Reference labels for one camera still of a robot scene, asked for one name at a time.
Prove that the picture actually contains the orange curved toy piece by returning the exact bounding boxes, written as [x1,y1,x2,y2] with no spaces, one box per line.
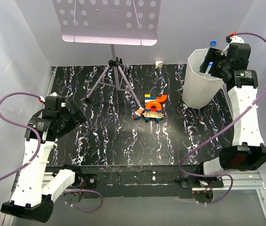
[145,94,168,112]

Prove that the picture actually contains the white octagonal plastic bin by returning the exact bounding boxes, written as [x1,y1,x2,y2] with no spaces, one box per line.
[182,48,224,109]

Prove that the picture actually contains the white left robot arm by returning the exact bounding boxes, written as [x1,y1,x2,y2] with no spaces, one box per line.
[1,93,86,223]

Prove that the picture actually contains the beige toy brick vehicle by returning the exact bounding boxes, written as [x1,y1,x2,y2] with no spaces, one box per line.
[142,111,164,122]

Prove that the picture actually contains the small white wall bracket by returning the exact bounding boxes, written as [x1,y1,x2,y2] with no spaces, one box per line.
[155,61,163,69]

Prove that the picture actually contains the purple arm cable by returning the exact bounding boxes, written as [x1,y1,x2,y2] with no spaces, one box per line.
[0,92,46,212]
[178,32,266,205]

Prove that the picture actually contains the yellow white blue toy bricks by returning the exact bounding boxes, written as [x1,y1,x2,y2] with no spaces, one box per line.
[144,94,156,105]

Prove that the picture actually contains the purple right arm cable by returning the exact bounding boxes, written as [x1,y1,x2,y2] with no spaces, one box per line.
[178,32,266,205]

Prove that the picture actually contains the small colourful toy figure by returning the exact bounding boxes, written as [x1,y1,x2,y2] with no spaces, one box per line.
[133,107,144,120]

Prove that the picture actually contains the white perforated music stand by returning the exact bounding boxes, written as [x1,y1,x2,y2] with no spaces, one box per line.
[52,0,161,107]

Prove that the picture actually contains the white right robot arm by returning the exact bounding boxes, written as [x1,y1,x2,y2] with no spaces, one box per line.
[195,34,266,187]

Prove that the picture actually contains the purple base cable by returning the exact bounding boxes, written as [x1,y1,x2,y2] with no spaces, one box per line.
[63,188,103,213]

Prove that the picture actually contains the Pepsi label plastic bottle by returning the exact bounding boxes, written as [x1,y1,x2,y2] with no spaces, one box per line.
[205,40,217,77]

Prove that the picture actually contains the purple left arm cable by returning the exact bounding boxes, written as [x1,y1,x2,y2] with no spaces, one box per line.
[0,92,46,212]

